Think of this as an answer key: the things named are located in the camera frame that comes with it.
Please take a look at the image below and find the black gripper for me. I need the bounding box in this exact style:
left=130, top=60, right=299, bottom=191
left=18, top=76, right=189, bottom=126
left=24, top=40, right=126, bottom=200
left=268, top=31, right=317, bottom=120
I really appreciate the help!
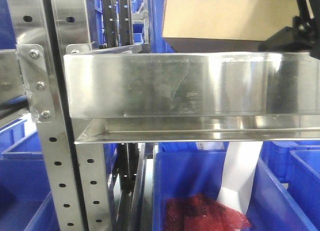
left=258, top=0, right=320, bottom=59

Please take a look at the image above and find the brown cardboard box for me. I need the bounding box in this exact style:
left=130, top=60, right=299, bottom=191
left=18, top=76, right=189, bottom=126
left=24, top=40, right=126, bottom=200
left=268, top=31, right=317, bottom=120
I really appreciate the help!
left=162, top=0, right=299, bottom=53

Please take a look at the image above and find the stainless steel shelf tray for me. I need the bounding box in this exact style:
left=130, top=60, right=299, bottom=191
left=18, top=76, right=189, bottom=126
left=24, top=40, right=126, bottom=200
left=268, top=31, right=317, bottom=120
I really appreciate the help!
left=64, top=51, right=320, bottom=144

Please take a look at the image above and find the perforated steel shelf upright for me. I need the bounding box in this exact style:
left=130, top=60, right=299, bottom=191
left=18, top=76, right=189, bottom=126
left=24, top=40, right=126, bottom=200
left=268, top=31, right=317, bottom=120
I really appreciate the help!
left=7, top=0, right=113, bottom=231

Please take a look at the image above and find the blue bin lower right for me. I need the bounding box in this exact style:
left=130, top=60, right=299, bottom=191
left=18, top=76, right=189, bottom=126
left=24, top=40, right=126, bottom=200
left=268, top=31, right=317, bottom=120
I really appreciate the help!
left=260, top=140, right=320, bottom=227

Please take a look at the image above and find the large blue bin upper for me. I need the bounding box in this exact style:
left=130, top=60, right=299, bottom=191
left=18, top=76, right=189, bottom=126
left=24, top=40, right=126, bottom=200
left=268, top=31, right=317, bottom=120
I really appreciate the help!
left=148, top=0, right=174, bottom=53

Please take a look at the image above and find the blue bin with red mesh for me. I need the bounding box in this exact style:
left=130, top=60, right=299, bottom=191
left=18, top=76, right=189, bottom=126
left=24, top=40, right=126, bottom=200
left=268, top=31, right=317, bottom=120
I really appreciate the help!
left=152, top=150, right=318, bottom=231

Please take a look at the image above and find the red mesh bag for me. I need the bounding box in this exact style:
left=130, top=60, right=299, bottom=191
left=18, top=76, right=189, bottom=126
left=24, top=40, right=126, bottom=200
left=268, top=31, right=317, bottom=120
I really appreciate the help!
left=163, top=193, right=252, bottom=231

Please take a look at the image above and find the blue bin lower left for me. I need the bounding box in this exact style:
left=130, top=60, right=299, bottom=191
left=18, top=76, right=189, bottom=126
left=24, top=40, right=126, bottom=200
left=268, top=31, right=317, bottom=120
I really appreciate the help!
left=0, top=118, right=60, bottom=231

